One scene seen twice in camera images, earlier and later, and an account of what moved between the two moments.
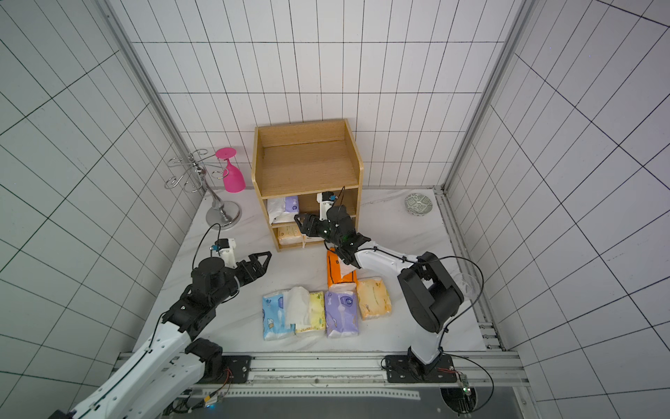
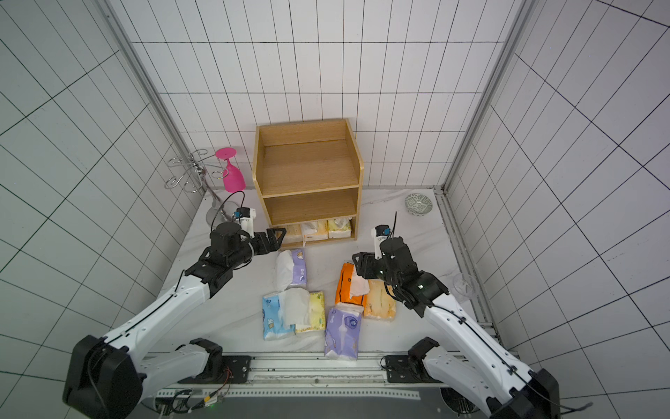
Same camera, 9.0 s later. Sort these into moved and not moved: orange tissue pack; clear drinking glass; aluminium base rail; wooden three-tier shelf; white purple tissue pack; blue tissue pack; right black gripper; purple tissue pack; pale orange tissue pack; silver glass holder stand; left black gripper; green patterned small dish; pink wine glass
Moved: left black gripper; right black gripper; pale orange tissue pack; purple tissue pack; orange tissue pack; white purple tissue pack
Not moved: green patterned small dish; blue tissue pack; aluminium base rail; pink wine glass; clear drinking glass; silver glass holder stand; wooden three-tier shelf
